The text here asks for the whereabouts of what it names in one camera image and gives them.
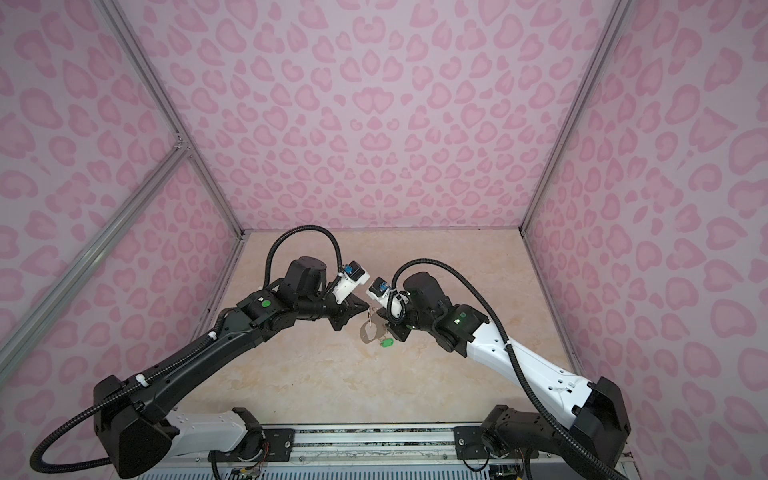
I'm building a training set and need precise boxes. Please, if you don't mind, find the corner aluminium post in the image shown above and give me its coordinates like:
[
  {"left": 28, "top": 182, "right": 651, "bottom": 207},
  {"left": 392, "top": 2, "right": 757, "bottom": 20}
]
[
  {"left": 519, "top": 0, "right": 636, "bottom": 238},
  {"left": 92, "top": 0, "right": 245, "bottom": 239}
]

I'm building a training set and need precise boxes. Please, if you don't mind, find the left corner aluminium post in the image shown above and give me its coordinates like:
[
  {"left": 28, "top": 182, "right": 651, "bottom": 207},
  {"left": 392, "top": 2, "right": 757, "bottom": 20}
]
[{"left": 92, "top": 0, "right": 245, "bottom": 239}]

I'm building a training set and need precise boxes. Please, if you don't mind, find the right black corrugated cable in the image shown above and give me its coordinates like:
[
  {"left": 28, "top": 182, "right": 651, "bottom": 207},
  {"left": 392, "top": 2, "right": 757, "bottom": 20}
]
[{"left": 386, "top": 258, "right": 625, "bottom": 480}]

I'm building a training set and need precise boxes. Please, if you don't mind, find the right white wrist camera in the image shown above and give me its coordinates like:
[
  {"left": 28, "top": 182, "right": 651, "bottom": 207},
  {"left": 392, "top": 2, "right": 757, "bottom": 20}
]
[{"left": 366, "top": 277, "right": 408, "bottom": 321}]

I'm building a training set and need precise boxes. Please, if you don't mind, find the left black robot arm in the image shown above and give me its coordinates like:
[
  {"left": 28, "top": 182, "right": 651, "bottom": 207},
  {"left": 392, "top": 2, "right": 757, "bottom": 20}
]
[{"left": 94, "top": 256, "right": 370, "bottom": 479}]

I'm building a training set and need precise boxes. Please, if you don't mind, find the black corrugated cable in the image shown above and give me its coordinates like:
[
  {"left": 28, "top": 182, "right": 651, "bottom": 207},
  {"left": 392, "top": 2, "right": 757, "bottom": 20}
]
[
  {"left": 386, "top": 258, "right": 625, "bottom": 480},
  {"left": 28, "top": 224, "right": 344, "bottom": 475}
]

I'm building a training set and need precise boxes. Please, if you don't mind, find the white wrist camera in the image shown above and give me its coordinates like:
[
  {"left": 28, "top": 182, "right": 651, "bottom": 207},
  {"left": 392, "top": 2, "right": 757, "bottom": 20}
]
[
  {"left": 331, "top": 261, "right": 370, "bottom": 304},
  {"left": 366, "top": 277, "right": 408, "bottom": 321}
]

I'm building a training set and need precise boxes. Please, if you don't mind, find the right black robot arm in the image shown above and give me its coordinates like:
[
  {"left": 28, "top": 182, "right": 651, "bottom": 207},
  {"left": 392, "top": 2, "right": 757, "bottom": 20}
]
[{"left": 368, "top": 272, "right": 631, "bottom": 479}]

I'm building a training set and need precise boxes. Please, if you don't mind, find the diagonal aluminium frame bar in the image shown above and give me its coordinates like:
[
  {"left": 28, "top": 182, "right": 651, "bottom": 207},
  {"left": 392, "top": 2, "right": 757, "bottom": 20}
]
[{"left": 1, "top": 141, "right": 188, "bottom": 385}]

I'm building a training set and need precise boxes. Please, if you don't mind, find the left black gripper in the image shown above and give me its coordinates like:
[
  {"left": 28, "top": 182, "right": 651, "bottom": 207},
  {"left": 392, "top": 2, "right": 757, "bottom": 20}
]
[{"left": 298, "top": 281, "right": 373, "bottom": 330}]

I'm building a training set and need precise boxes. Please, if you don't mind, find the right corner aluminium post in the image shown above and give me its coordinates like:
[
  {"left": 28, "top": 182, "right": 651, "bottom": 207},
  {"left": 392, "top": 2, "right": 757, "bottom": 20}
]
[{"left": 519, "top": 0, "right": 636, "bottom": 238}]

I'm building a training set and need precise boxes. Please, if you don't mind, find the left black corrugated cable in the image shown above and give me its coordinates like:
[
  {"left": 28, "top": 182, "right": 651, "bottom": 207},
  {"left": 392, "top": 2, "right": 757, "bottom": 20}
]
[{"left": 28, "top": 224, "right": 344, "bottom": 475}]

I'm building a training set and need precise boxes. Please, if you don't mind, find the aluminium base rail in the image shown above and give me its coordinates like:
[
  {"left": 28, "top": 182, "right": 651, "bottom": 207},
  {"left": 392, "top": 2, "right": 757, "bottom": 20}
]
[{"left": 145, "top": 423, "right": 578, "bottom": 479}]

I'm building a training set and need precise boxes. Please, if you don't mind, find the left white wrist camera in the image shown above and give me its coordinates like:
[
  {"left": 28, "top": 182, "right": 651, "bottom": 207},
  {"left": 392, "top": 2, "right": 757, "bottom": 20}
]
[{"left": 331, "top": 261, "right": 370, "bottom": 304}]

